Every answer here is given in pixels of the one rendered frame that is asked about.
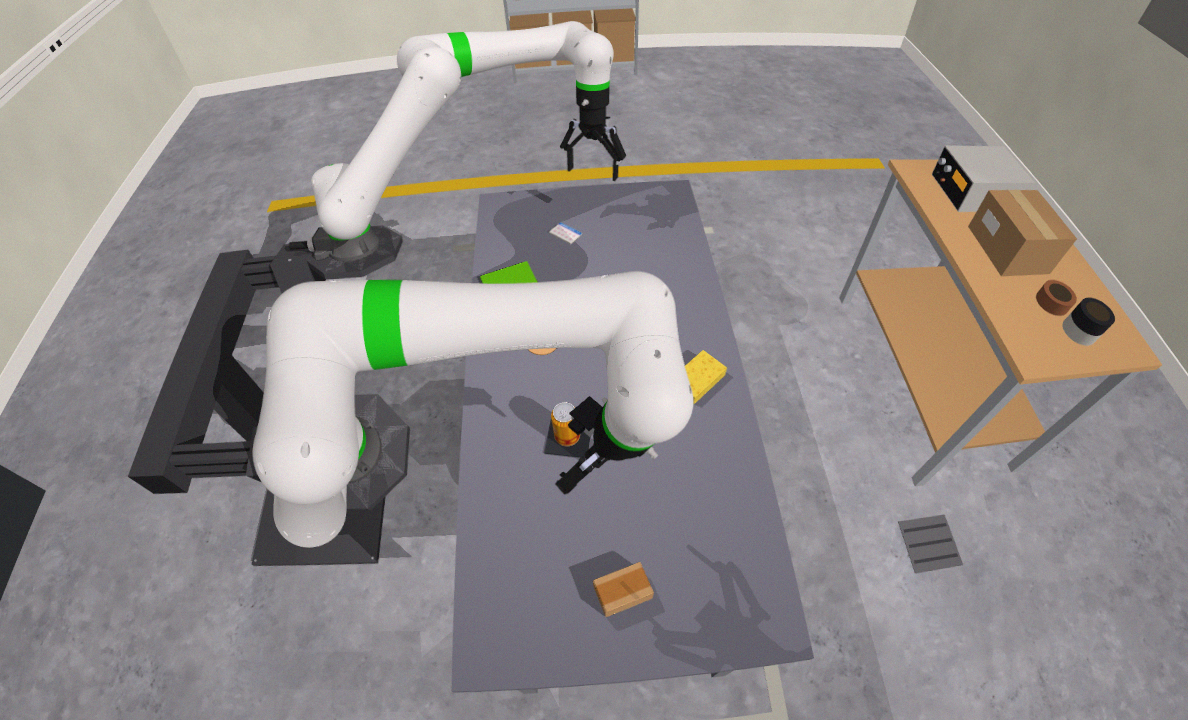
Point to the yellow sponge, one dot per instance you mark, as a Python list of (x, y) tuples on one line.
[(704, 372)]

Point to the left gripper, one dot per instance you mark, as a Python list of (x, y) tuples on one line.
[(594, 117)]

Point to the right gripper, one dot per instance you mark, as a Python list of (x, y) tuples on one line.
[(583, 467)]

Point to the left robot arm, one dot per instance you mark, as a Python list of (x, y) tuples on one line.
[(430, 77)]

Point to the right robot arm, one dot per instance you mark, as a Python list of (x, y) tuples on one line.
[(320, 334)]

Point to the yellow and red drink can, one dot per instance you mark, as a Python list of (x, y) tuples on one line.
[(560, 418)]

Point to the ibuprofen blister pack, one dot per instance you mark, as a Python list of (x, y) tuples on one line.
[(565, 233)]

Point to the brown cardboard box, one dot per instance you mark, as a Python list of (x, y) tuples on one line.
[(623, 589)]

